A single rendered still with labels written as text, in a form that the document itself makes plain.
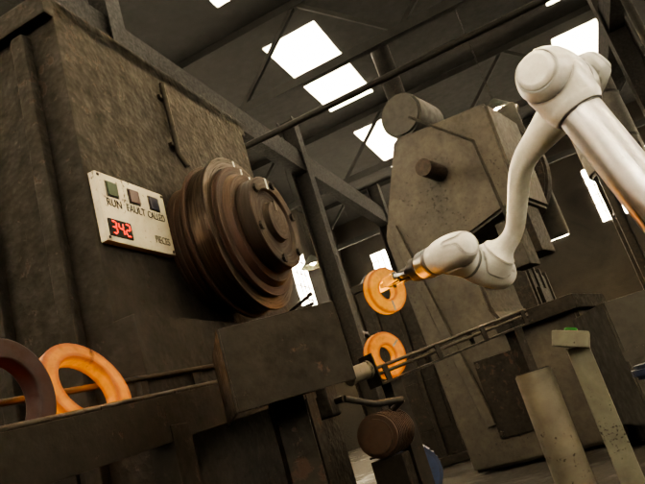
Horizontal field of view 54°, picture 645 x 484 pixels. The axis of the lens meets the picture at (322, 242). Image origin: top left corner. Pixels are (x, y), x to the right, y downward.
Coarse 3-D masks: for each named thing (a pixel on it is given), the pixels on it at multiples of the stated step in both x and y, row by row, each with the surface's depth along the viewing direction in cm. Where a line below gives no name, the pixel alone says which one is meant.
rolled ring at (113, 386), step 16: (48, 352) 109; (64, 352) 112; (80, 352) 115; (96, 352) 119; (48, 368) 106; (80, 368) 116; (96, 368) 117; (112, 368) 119; (112, 384) 116; (64, 400) 103; (112, 400) 115
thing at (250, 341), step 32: (256, 320) 106; (288, 320) 107; (320, 320) 108; (224, 352) 103; (256, 352) 104; (288, 352) 105; (320, 352) 106; (224, 384) 112; (256, 384) 102; (288, 384) 103; (320, 384) 104; (288, 416) 113; (288, 448) 112; (288, 480) 114; (320, 480) 111
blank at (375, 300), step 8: (376, 272) 210; (384, 272) 211; (368, 280) 207; (376, 280) 208; (368, 288) 206; (376, 288) 207; (392, 288) 213; (400, 288) 213; (368, 296) 206; (376, 296) 206; (392, 296) 212; (400, 296) 211; (376, 304) 205; (384, 304) 206; (392, 304) 208; (400, 304) 210; (384, 312) 207; (392, 312) 207
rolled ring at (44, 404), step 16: (0, 352) 93; (16, 352) 96; (32, 352) 99; (16, 368) 96; (32, 368) 98; (32, 384) 98; (48, 384) 99; (32, 400) 97; (48, 400) 98; (32, 416) 96
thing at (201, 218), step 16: (224, 160) 186; (192, 176) 178; (208, 176) 173; (192, 192) 170; (208, 192) 169; (192, 208) 167; (208, 208) 166; (192, 224) 166; (208, 224) 163; (208, 240) 164; (208, 256) 165; (224, 256) 163; (208, 272) 166; (224, 272) 166; (224, 288) 168; (240, 288) 167; (240, 304) 173; (256, 304) 175; (272, 304) 179
